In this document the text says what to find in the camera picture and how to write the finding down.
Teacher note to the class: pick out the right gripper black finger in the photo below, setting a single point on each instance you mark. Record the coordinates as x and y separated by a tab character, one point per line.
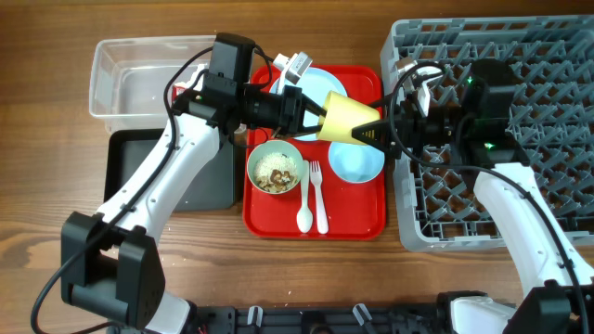
384	102
378	135

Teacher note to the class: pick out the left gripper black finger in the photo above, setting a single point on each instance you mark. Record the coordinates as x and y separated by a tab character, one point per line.
311	106
307	130

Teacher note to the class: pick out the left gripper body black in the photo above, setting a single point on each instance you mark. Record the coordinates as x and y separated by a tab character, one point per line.
269	109

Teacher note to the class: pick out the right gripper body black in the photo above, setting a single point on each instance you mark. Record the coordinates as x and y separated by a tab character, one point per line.
421	128

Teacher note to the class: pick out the light blue plate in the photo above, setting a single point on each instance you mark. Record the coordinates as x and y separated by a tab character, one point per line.
316	84

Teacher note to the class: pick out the light blue bowl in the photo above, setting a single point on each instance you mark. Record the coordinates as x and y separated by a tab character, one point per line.
355	164

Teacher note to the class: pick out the yellow plastic cup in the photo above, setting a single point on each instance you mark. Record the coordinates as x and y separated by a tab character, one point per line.
343	114

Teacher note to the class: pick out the white plastic fork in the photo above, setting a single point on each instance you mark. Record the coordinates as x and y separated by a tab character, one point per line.
316	179

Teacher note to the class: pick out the green bowl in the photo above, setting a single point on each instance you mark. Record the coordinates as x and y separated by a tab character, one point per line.
274	146

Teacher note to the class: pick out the rice and food leftovers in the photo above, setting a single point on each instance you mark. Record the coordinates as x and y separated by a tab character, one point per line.
276	173

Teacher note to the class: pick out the white plastic spoon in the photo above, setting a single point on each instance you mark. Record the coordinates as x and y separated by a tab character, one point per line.
304	216

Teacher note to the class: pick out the white tissue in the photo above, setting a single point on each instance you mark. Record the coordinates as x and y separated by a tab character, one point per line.
195	82

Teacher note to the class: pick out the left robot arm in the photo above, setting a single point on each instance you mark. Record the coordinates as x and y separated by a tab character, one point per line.
110	265

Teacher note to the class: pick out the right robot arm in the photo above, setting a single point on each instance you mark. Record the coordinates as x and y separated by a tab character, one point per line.
557	282

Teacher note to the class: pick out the grey dishwasher rack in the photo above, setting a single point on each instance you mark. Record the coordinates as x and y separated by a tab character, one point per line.
551	117

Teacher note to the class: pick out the red plastic tray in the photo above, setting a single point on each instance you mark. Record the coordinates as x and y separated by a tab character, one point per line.
355	211

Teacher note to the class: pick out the black tray bin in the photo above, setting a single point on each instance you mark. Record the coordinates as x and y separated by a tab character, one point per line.
213	188

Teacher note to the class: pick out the clear plastic bin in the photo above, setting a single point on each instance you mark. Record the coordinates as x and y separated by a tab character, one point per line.
129	75

